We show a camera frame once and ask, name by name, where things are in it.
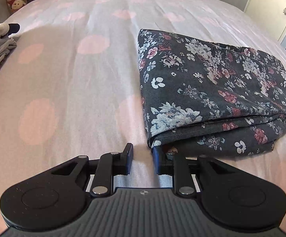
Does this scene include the dark floral trousers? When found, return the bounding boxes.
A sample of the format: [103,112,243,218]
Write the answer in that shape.
[138,29,286,157]

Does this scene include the pink polka dot bedsheet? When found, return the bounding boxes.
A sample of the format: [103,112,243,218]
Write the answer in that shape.
[0,0,286,234]

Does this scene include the cream room door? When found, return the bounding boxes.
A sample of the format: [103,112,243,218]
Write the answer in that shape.
[244,0,286,42]

